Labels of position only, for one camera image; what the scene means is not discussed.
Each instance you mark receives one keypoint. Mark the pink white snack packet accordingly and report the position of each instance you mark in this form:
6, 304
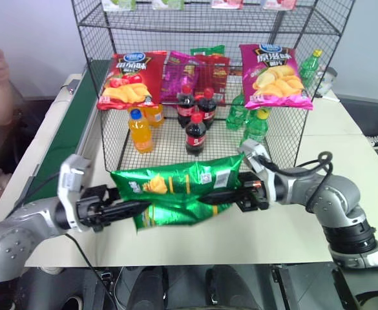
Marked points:
279, 4
227, 3

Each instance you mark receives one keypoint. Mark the green soda bottle yellow cap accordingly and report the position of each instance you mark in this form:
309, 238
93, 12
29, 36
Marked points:
256, 129
309, 69
236, 113

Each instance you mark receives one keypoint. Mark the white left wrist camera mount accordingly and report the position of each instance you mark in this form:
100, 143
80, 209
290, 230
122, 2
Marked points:
70, 176

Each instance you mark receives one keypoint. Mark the small red snack bag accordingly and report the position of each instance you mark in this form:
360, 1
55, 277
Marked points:
215, 72

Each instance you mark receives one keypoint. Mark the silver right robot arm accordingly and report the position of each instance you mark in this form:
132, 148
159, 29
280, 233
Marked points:
340, 200

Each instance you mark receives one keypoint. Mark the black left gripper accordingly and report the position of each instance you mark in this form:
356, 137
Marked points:
90, 201

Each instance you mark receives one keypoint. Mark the green chip bag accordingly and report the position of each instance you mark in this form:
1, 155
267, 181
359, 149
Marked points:
179, 181

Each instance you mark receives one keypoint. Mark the white cup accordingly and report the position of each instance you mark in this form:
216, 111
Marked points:
327, 80

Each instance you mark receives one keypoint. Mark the small magenta snack bag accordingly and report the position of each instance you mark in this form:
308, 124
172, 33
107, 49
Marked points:
179, 77

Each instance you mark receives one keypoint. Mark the cola bottle red cap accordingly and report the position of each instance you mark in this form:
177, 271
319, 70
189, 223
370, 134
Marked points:
207, 109
186, 108
195, 137

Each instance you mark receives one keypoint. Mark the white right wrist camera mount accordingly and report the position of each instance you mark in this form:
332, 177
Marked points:
256, 155

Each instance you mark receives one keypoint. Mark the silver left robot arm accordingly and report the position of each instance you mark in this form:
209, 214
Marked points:
11, 239

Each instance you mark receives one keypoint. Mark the small green snack bag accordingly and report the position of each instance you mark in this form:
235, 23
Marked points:
208, 50

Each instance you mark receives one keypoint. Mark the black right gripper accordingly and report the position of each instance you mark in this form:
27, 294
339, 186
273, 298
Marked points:
255, 197

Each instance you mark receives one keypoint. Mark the green white snack packet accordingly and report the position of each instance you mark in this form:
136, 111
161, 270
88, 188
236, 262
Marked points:
119, 4
169, 3

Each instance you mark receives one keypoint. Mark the orange soda bottle blue cap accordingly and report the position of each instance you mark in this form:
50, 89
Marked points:
156, 115
140, 134

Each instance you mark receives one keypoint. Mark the green conveyor belt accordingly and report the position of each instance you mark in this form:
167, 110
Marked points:
67, 129

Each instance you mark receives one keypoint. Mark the large red chip bag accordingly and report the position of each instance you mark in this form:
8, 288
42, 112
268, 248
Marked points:
132, 80

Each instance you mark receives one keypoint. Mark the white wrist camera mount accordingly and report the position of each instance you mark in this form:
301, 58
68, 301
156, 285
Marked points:
70, 176
256, 155

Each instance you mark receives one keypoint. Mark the dark rounded shape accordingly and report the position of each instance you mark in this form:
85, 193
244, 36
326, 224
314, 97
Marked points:
150, 289

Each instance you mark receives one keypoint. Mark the large magenta chip bag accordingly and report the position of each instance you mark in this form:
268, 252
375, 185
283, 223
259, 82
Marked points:
277, 77

